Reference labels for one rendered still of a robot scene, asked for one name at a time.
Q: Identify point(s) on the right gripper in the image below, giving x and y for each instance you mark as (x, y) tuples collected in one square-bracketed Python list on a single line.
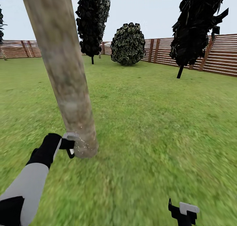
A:
[(175, 212)]

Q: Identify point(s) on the bush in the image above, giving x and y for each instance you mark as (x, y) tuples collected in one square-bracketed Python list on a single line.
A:
[(128, 45)]

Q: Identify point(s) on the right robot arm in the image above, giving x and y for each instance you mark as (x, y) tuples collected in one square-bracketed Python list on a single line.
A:
[(185, 215)]

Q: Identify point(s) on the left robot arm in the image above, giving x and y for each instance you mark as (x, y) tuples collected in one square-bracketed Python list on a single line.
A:
[(20, 202)]

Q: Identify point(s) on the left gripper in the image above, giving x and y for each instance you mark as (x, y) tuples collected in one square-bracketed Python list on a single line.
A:
[(69, 144)]

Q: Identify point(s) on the pesticide atomizer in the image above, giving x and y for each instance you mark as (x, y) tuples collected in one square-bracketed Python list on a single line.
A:
[(70, 153)]

